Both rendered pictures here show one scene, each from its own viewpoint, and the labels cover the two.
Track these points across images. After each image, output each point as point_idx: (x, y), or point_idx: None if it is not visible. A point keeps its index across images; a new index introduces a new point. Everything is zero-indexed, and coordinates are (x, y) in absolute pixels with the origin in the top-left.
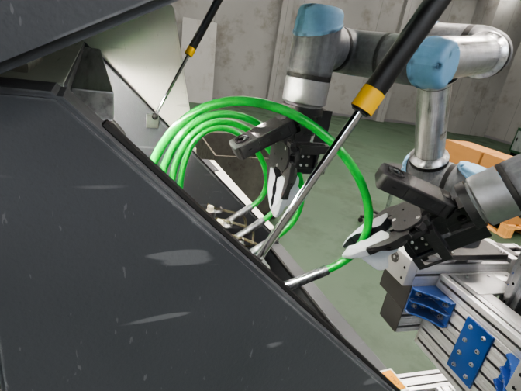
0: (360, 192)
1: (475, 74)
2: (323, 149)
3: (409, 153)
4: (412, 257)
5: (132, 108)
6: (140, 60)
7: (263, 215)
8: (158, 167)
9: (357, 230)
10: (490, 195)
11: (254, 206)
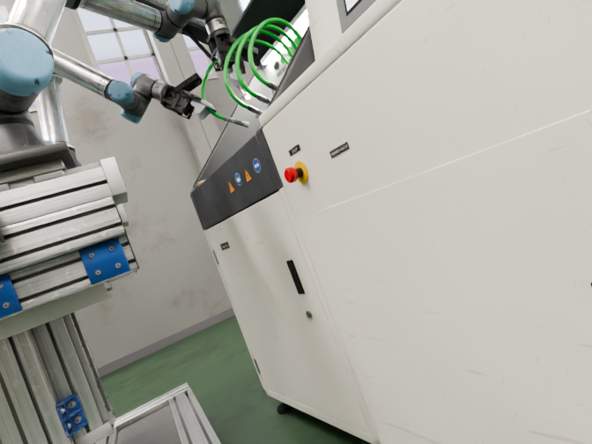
0: (205, 83)
1: (81, 5)
2: (214, 59)
3: (40, 36)
4: (190, 114)
5: None
6: None
7: (275, 100)
8: (253, 75)
9: (207, 101)
10: None
11: (265, 85)
